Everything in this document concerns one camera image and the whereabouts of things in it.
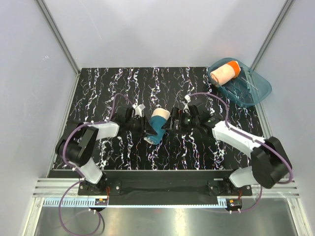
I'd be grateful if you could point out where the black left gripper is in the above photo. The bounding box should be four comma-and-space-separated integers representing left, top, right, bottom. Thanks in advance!
126, 115, 157, 138

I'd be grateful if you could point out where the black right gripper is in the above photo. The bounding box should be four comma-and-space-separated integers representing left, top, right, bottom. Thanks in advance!
161, 107, 199, 136

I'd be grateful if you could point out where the teal Doraemon towel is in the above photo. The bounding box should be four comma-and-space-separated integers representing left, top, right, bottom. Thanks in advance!
144, 108, 170, 145

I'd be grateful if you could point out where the orange Doraemon towel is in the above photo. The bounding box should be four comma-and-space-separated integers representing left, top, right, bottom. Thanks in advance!
210, 60, 241, 86

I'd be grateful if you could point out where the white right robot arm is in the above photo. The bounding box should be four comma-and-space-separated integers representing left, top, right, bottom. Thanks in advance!
162, 101, 292, 195

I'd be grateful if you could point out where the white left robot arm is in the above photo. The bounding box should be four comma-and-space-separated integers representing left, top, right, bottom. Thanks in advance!
55, 104, 157, 195

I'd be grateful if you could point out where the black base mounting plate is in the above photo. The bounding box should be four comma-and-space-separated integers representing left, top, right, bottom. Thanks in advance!
78, 170, 252, 197

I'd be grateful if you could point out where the left small controller board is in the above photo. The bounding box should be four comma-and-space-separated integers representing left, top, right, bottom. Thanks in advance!
94, 198, 108, 206

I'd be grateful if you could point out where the small controller board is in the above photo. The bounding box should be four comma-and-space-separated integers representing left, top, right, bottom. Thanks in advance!
94, 198, 108, 206
227, 199, 243, 210

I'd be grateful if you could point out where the teal transparent plastic bin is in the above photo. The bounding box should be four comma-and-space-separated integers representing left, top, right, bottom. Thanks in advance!
207, 58, 272, 107

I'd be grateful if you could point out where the right small controller board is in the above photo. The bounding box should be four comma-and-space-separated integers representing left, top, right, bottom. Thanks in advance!
227, 199, 243, 210

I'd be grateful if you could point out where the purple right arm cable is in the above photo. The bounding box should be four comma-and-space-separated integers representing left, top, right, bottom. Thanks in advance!
188, 92, 295, 213

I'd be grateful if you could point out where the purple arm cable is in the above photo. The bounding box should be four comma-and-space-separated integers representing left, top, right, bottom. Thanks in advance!
59, 93, 141, 233
188, 92, 295, 213

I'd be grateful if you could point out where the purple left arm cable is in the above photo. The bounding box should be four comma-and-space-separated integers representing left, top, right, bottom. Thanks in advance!
59, 93, 141, 233

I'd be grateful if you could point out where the aluminium front rail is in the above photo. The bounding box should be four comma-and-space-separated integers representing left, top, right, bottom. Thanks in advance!
31, 178, 301, 208

